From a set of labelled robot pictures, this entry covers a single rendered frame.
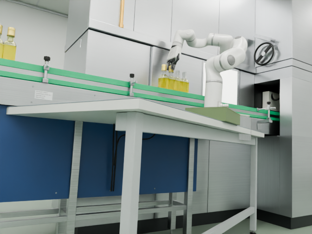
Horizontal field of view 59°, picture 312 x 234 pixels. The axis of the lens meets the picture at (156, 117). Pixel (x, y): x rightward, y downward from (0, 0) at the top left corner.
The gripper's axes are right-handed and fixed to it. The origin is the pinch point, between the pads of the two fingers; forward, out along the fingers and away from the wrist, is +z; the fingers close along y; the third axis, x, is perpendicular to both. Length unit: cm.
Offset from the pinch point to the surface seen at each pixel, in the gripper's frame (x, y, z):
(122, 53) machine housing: -31.1, -15.6, 0.7
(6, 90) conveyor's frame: -87, 14, 58
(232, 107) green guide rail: 61, 5, 6
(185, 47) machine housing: 15.5, -12.6, -28.6
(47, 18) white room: -65, -311, -130
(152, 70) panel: -7.3, -12.3, 2.9
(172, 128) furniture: -32, 66, 58
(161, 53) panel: -4.0, -12.1, -12.3
